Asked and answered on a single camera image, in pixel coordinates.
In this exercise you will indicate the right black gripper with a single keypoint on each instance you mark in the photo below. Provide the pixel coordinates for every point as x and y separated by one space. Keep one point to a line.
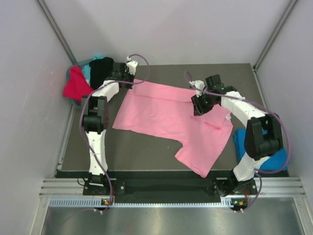
199 109

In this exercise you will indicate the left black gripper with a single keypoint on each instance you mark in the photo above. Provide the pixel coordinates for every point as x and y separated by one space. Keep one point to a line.
131 76

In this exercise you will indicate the pink t shirt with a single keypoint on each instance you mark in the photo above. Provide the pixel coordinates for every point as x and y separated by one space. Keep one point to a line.
167 112

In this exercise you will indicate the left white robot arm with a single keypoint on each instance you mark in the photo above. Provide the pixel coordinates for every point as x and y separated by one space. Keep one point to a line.
95 121

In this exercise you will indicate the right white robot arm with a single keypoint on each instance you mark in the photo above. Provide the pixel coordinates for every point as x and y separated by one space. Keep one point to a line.
263 136

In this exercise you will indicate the black t shirt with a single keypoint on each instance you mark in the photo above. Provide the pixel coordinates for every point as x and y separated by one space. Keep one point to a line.
100 69

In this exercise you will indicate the light blue t shirt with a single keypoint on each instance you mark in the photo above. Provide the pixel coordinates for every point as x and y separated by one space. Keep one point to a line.
87 69

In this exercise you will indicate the blue plastic basket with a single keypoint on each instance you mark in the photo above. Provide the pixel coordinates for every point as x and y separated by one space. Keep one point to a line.
80 64

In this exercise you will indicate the red t shirt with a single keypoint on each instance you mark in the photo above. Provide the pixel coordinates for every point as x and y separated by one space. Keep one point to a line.
76 86

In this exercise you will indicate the folded blue t shirt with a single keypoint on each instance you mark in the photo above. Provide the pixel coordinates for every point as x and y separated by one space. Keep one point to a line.
273 163

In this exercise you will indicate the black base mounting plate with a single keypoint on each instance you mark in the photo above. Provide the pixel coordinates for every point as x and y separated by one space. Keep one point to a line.
123 187

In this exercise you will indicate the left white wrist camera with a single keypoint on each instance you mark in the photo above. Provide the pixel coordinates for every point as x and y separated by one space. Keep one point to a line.
131 66

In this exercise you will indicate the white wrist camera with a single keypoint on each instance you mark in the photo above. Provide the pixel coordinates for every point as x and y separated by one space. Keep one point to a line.
131 66
199 87

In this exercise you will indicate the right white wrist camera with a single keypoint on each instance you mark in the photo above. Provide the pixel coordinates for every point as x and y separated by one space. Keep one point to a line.
199 87

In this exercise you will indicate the left aluminium corner post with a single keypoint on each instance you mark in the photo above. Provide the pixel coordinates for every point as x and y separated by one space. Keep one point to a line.
51 21

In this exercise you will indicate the aluminium corner post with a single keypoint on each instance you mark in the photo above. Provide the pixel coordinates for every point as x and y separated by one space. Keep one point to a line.
273 36
51 21

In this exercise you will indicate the slotted grey cable duct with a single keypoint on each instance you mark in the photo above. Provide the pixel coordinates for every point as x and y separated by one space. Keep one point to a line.
102 204

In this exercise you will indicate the right aluminium corner post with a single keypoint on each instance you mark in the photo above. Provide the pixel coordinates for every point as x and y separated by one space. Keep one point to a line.
273 36

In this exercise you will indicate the aluminium front rail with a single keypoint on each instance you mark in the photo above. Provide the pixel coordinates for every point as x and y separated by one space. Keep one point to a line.
269 187

